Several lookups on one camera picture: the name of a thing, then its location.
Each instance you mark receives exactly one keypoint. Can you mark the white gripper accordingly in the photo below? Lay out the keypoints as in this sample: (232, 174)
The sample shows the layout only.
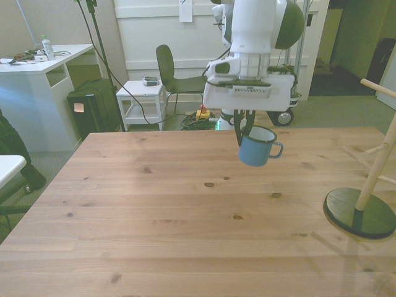
(247, 99)

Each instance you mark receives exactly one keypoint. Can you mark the blue enamel mug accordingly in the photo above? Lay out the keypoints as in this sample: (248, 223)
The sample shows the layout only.
(255, 151)

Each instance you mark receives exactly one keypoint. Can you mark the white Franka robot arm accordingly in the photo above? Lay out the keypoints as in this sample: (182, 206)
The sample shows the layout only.
(253, 24)

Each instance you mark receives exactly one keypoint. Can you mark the wooden mug tree stand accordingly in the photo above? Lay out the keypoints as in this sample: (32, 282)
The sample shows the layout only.
(355, 213)

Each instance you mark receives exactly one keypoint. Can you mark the wheeled cart with electronics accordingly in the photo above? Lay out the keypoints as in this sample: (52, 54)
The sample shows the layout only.
(284, 117)

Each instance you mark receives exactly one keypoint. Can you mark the yellow emergency stop button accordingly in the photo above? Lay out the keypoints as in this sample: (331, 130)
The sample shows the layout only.
(202, 115)

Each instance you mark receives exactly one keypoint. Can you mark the cardboard boxes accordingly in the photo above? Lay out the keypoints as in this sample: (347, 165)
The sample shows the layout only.
(321, 66)

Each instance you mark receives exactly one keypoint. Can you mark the black plastic chair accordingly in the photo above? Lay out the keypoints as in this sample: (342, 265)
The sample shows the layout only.
(164, 65)

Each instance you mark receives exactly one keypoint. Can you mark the small grey device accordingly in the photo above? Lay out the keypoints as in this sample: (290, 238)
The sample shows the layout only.
(150, 81)

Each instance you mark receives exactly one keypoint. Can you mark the white side table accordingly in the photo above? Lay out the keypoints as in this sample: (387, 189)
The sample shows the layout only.
(139, 89)

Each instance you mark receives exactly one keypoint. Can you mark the black computer tower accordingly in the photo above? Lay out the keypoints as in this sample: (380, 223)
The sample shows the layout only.
(99, 108)

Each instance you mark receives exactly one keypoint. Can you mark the white panel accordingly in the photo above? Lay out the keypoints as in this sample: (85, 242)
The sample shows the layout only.
(389, 96)

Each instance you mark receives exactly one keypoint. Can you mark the black bag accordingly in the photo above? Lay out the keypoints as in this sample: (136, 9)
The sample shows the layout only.
(383, 62)

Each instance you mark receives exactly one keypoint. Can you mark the black tripod pole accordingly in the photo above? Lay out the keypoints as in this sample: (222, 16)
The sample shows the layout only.
(104, 57)

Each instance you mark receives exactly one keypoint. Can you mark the orange sticky note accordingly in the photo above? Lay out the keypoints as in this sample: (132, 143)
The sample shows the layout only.
(79, 107)

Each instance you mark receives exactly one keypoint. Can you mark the clear plastic bottle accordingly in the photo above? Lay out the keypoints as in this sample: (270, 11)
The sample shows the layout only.
(49, 49)

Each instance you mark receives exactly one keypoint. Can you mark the small white box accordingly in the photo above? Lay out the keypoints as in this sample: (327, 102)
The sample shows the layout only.
(40, 58)

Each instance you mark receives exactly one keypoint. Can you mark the white desk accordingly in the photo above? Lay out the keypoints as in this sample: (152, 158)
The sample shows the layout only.
(31, 92)

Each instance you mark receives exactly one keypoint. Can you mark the person leg dark trousers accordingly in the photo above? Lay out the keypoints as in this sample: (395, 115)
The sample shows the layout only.
(12, 142)

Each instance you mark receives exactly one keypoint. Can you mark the white seat surface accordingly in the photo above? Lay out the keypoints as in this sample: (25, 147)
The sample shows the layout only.
(9, 167)

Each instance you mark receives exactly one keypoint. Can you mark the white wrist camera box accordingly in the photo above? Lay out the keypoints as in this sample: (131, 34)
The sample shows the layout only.
(224, 68)

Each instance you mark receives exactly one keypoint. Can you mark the white paper sheet on wall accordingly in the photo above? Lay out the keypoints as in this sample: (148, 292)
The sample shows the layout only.
(185, 12)

